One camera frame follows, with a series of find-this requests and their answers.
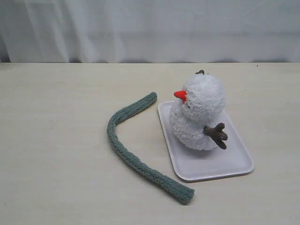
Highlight green fuzzy scarf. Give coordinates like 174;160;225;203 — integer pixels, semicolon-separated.
106;91;195;205

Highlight white plastic tray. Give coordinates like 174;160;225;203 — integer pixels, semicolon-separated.
157;100;255;182

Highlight white plush snowman toy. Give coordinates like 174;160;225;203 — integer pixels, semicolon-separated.
169;69;228;151

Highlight white curtain backdrop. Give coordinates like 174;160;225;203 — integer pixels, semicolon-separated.
0;0;300;63

